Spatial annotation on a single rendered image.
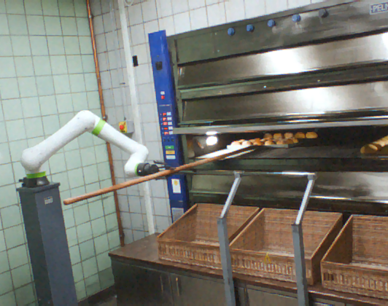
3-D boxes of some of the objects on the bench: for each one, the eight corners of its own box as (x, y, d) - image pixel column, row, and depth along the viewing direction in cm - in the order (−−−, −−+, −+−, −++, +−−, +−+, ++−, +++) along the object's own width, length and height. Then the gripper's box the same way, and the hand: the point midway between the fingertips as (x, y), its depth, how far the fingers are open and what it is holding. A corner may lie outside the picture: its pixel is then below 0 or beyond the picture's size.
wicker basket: (200, 237, 365) (196, 202, 362) (265, 245, 329) (260, 206, 326) (157, 259, 329) (151, 220, 325) (223, 271, 293) (218, 227, 289)
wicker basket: (266, 246, 328) (262, 207, 324) (347, 256, 292) (344, 212, 289) (226, 272, 290) (221, 228, 287) (313, 287, 255) (309, 237, 251)
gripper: (150, 157, 313) (178, 157, 298) (152, 181, 316) (180, 182, 300) (142, 158, 308) (170, 159, 293) (144, 183, 310) (172, 185, 295)
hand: (171, 170), depth 299 cm, fingers closed on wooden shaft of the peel, 3 cm apart
